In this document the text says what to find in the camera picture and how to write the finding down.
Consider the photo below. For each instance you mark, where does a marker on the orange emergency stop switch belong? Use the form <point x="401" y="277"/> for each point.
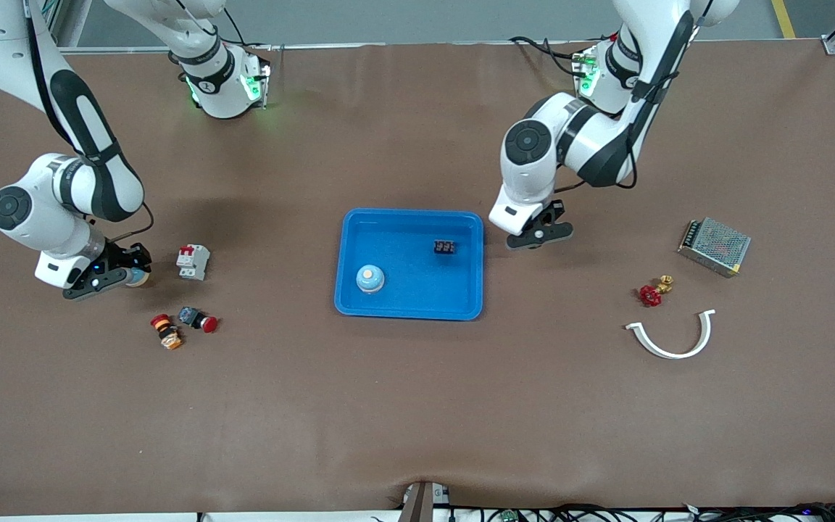
<point x="167" y="332"/>

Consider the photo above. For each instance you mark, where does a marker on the blue dome call bell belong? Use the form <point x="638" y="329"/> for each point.
<point x="139" y="279"/>
<point x="370" y="279"/>

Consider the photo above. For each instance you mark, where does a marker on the white half-round pipe clamp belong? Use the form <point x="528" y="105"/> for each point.
<point x="671" y="354"/>

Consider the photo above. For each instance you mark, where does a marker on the dark brown cylindrical capacitor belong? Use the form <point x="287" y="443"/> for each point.
<point x="445" y="247"/>

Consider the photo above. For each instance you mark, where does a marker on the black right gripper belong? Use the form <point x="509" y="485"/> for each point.
<point x="126" y="256"/>

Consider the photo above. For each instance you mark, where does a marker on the blue plastic tray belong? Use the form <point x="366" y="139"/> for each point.
<point x="410" y="297"/>

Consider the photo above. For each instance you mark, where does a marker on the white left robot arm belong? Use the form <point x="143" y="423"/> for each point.
<point x="526" y="181"/>

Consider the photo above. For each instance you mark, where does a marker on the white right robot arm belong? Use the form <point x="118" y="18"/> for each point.
<point x="40" y="203"/>

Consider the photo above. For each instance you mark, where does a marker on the red mushroom push button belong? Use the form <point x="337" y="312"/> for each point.
<point x="198" y="319"/>

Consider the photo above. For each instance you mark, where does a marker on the grey metal bracket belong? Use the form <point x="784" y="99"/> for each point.
<point x="421" y="504"/>

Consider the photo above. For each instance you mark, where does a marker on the white circuit breaker red switch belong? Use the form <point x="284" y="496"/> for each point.
<point x="193" y="262"/>

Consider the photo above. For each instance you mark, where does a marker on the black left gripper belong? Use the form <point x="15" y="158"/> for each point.
<point x="552" y="212"/>

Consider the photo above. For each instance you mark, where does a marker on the metal mesh power supply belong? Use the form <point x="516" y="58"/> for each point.
<point x="715" y="246"/>

